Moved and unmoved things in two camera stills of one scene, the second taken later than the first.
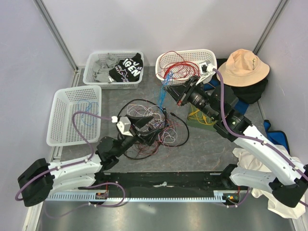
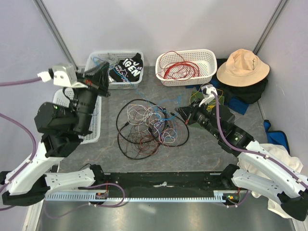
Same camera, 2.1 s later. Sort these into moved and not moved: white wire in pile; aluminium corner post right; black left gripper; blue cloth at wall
Moved: black left gripper
Not moved: blue cloth at wall; white wire in pile; aluminium corner post right
